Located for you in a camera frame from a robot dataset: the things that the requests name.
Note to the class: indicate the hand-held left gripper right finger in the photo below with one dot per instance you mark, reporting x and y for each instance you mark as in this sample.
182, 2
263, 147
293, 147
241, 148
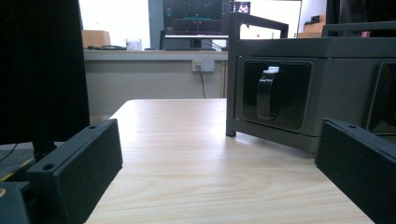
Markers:
361, 168

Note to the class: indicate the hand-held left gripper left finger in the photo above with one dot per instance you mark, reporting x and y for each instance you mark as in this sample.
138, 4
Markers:
77, 168

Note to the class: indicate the dark grey hexagonal rack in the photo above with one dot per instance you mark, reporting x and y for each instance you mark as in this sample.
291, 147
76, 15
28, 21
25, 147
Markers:
336, 93

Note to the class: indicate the black stand base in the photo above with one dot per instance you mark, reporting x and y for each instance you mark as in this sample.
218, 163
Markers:
43, 151

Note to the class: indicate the black curtain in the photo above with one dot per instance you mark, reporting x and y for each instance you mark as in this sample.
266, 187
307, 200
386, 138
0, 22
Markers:
40, 68

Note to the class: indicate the long beige desk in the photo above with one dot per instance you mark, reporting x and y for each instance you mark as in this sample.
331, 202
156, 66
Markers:
140, 81

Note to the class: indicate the brown cardboard box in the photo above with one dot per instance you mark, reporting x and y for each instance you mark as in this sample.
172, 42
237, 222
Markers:
95, 39

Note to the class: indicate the white translucent container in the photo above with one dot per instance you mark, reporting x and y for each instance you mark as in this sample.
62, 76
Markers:
134, 44

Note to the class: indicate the stack of cardboard boxes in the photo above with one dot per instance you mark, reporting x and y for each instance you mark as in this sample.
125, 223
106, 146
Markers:
313, 29

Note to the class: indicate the dark computer monitor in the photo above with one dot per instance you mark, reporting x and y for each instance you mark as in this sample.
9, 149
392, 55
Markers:
196, 15

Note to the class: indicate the white wall socket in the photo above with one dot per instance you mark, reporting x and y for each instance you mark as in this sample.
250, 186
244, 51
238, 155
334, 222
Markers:
204, 65

